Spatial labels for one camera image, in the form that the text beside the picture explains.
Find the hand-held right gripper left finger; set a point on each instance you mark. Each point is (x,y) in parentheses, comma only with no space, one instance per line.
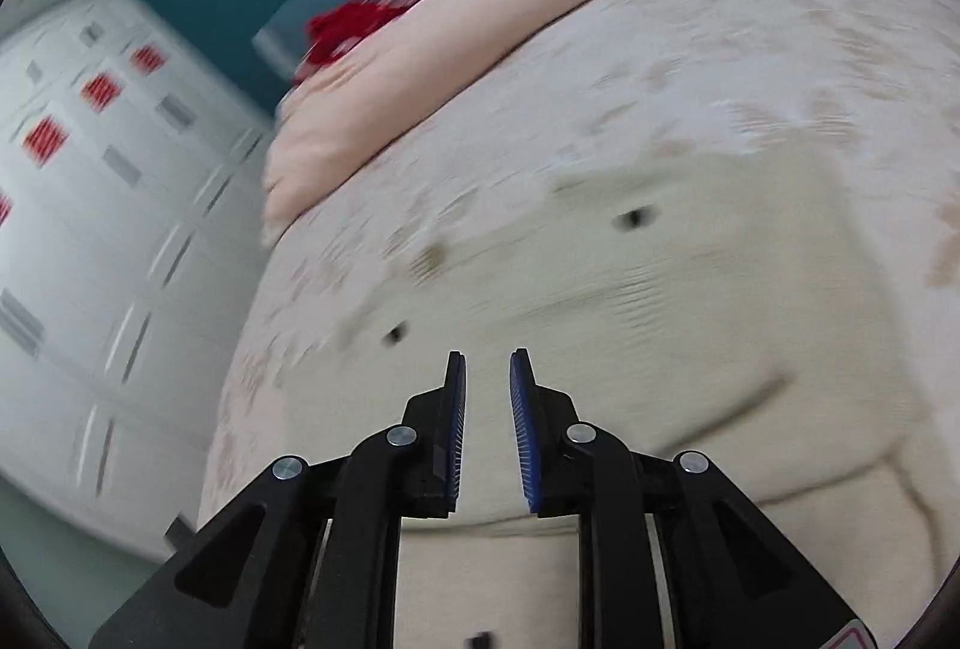
(456,446)

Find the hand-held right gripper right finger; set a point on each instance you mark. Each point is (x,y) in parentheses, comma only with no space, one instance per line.
(521,446)

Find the cream knit sweater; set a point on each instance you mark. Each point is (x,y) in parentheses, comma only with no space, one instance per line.
(675,319)

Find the pink butterfly bedspread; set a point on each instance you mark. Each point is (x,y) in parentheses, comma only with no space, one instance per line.
(750,57)

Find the white wardrobe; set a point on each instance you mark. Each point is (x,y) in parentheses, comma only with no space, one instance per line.
(75,319)

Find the red embroidered pillow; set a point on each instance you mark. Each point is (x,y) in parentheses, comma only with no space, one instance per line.
(337,30)

